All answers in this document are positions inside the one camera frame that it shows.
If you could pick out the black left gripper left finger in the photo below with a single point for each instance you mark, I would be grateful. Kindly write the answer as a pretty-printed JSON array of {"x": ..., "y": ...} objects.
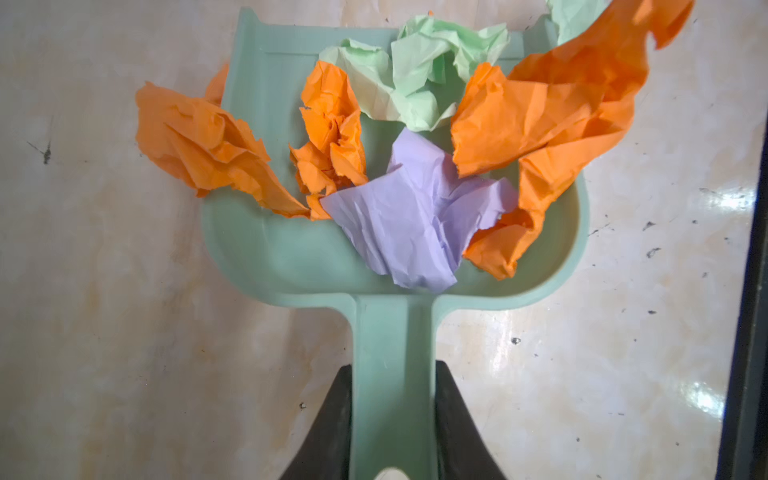
[{"x": 325, "y": 452}]

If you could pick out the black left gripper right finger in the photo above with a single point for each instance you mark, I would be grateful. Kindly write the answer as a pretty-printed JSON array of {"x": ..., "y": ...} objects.
[{"x": 461, "y": 452}]

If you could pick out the mint green dustpan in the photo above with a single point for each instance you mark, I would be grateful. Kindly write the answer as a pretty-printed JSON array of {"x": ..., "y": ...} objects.
[{"x": 299, "y": 263}]

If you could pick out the large orange crumpled paper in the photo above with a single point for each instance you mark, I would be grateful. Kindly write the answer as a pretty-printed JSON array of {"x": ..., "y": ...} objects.
[{"x": 196, "y": 141}]

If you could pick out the purple paper near can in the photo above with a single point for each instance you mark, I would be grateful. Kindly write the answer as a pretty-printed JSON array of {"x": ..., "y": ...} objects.
[{"x": 415, "y": 222}]

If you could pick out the orange paper strip front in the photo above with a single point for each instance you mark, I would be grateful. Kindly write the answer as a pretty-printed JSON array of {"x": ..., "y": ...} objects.
[{"x": 333, "y": 159}]

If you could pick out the green crumpled paper far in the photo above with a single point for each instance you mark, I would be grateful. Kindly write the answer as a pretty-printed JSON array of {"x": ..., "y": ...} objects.
[{"x": 395, "y": 84}]

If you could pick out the orange paper near can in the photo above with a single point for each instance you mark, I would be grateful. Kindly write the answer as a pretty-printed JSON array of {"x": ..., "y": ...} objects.
[{"x": 553, "y": 114}]

